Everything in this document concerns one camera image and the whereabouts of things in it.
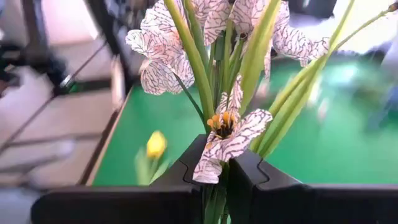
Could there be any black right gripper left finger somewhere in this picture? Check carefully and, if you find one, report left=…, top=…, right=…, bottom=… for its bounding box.
left=30, top=134, right=208, bottom=224

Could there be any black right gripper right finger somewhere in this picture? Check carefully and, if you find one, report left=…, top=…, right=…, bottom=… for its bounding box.
left=228, top=149, right=398, bottom=224

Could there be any yellow artificial tulip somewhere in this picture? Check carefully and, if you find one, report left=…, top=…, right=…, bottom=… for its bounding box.
left=134, top=129, right=171, bottom=187

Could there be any white artificial flower bunch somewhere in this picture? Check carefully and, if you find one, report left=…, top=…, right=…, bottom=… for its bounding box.
left=125, top=0, right=398, bottom=224

